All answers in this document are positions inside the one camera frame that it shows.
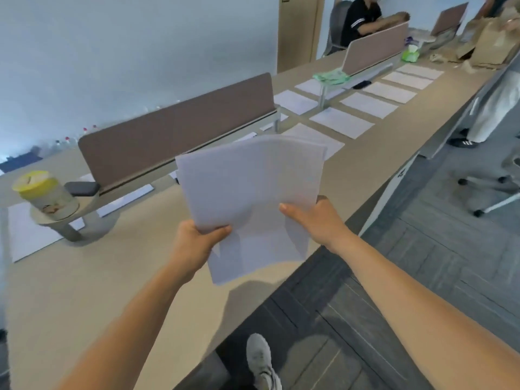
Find person's left hand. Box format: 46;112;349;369
170;220;233;281

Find person's right hand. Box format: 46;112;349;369
279;195;359;253

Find white paper bundle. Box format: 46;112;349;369
175;135;328;286

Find person's right forearm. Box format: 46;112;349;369
321;235;520;390

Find person's left forearm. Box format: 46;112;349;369
57;256;212;390

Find long brown desk divider panel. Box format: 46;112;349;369
77;72;281;196

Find row of white paper sheets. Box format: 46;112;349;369
7;64;446;264

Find person's grey shoe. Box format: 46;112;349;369
246;333;283;390

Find flat green wipes packet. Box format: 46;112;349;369
312;70;351;85

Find black padded armrest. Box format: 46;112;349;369
64;181;101;198

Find row of clear bottles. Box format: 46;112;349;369
40;125;100;159

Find yellow-lidded wipes canister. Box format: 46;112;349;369
12;170;80;222

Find wooden door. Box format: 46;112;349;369
277;0;326;74

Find medium brown desk divider panel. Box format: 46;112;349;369
319;21;410;112

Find grey office chair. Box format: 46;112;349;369
324;0;353;58

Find white office chair base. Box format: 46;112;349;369
458;153;520;218

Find small brown desk divider panel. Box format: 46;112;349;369
430;2;469;38

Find brown paper bags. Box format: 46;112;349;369
430;7;520;70

